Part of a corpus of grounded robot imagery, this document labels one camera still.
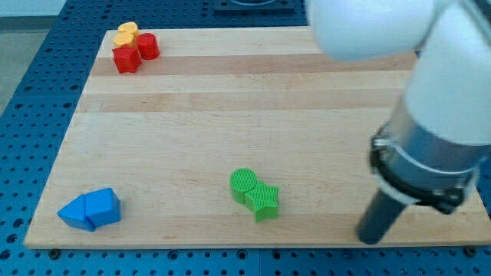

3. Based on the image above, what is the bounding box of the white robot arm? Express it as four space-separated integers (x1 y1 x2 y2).
306 1 490 245

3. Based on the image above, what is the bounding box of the red cylinder block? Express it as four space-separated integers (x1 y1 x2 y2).
137 33 160 60

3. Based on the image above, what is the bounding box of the green cylinder block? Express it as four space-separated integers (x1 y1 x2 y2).
229 168 258 204

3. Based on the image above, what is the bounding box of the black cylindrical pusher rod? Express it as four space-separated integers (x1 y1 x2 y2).
356 189 407 245

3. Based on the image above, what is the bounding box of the yellow front block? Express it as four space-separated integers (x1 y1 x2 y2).
113 32 136 48

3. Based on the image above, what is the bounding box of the yellow rear block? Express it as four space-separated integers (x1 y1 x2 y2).
117 21 139 37

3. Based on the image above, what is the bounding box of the yellow block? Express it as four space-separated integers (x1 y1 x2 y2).
117 21 139 37
113 32 136 48

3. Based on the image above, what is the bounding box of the blue triangle block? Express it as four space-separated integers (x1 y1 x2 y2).
57 195 95 232

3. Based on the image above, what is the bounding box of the red cube block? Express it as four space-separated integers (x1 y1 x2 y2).
112 46 142 74

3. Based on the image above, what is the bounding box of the wooden board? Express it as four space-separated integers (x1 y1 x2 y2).
23 25 491 250

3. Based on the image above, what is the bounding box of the silver wrist flange clamp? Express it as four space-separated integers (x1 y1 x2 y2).
370 99 490 215

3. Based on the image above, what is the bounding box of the green star block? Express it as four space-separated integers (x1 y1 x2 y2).
245 181 279 223

